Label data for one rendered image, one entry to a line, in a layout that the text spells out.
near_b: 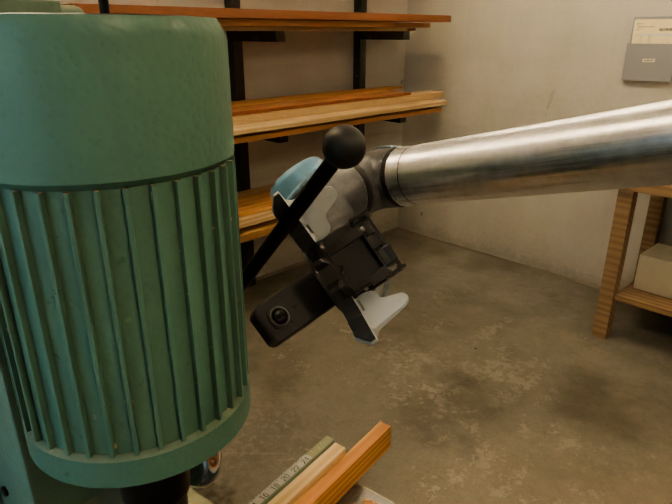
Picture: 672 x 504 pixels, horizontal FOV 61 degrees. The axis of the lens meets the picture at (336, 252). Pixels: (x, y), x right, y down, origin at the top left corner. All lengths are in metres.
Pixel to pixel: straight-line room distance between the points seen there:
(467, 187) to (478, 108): 3.32
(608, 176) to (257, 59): 2.93
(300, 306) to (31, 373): 0.28
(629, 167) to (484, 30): 3.42
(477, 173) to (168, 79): 0.47
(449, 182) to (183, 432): 0.48
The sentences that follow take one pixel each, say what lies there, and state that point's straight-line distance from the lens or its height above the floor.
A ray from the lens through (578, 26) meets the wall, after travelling 3.76.
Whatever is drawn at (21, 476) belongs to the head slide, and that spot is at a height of 1.13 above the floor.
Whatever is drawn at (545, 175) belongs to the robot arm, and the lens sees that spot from 0.69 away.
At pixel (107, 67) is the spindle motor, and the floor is 1.48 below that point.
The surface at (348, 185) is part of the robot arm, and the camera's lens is 0.80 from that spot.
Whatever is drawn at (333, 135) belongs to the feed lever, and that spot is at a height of 1.42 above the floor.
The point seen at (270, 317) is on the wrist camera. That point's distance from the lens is 0.59.
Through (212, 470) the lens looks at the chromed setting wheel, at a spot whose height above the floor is 1.01.
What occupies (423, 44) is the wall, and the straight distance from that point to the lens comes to 4.31.
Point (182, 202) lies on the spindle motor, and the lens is 0.36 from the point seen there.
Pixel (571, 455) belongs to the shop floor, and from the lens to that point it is 2.45.
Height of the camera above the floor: 1.50
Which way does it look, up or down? 21 degrees down
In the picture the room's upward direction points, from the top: straight up
